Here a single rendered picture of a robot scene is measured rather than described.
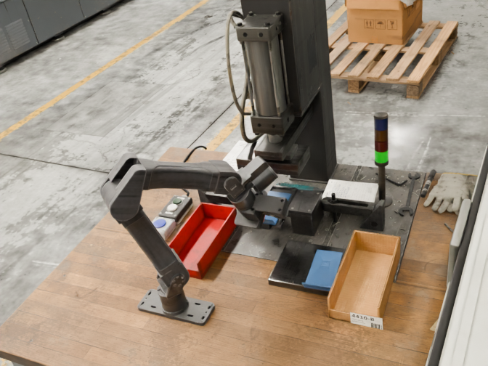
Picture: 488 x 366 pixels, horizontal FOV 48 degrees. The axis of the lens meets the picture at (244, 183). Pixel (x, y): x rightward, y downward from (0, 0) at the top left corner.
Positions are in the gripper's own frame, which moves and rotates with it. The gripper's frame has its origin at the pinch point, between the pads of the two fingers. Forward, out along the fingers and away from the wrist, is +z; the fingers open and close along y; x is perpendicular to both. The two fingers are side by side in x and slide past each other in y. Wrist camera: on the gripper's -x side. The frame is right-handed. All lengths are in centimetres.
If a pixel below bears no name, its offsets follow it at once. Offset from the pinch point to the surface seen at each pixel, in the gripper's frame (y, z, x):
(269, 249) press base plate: -5.5, 9.0, -1.3
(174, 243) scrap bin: -10.7, 1.1, 23.8
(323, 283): -13.7, 0.8, -20.5
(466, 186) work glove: 27, 25, -50
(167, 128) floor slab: 120, 194, 169
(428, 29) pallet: 272, 265, 1
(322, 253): -4.8, 6.2, -17.3
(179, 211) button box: 1.7, 10.7, 30.9
